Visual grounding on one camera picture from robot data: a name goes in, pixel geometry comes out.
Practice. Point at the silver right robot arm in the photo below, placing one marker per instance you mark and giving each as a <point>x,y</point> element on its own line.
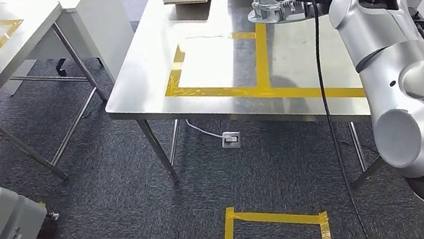
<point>395,68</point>

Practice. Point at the stainless steel workbench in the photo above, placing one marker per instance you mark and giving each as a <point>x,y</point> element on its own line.
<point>141,91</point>

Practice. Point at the white floor socket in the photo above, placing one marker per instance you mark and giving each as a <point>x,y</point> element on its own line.
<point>231,140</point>

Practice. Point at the yellow floor tape square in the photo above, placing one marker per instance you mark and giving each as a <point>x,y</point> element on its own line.
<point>275,218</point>

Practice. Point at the white cabinet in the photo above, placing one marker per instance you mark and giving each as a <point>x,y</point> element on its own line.
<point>107,25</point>

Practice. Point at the black chair base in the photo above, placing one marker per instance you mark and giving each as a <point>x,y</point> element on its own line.
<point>60,67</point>

